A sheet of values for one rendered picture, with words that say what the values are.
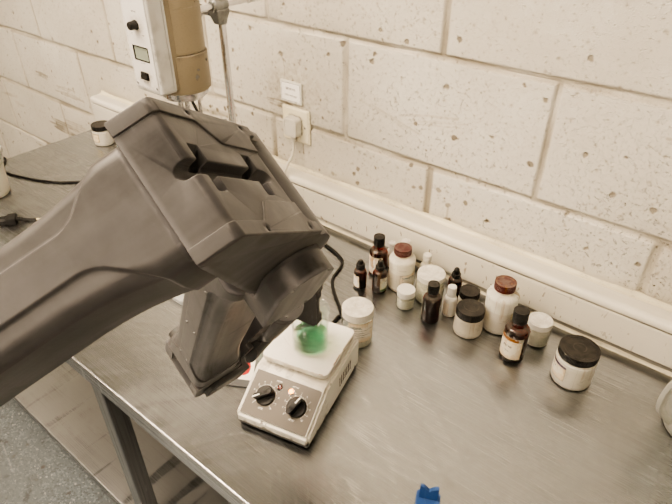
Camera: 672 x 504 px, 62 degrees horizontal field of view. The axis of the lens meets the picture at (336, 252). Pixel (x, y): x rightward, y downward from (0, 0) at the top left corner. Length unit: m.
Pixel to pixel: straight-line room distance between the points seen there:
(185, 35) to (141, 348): 0.57
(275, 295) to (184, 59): 0.82
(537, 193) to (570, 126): 0.14
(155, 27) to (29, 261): 0.83
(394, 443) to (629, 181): 0.58
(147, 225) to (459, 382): 0.84
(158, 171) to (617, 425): 0.92
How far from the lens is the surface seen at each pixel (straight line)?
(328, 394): 0.92
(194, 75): 1.11
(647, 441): 1.06
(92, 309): 0.25
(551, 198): 1.11
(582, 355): 1.04
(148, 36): 1.06
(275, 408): 0.93
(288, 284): 0.30
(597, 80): 1.02
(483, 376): 1.05
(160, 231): 0.24
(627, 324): 1.14
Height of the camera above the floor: 1.50
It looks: 35 degrees down
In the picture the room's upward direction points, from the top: straight up
